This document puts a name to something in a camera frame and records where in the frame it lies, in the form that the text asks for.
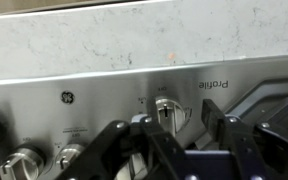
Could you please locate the stove knob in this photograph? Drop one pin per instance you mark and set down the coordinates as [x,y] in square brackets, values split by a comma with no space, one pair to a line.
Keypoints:
[67,155]
[170,114]
[24,163]

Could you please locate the black gas cooktop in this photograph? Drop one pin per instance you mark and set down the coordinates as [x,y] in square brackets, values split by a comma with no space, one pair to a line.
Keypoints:
[50,113]

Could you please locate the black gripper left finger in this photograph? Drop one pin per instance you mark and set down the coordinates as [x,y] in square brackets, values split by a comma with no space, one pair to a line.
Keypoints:
[113,147]

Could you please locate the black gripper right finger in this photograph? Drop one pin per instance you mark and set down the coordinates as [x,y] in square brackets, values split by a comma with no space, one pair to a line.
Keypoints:
[260,152]

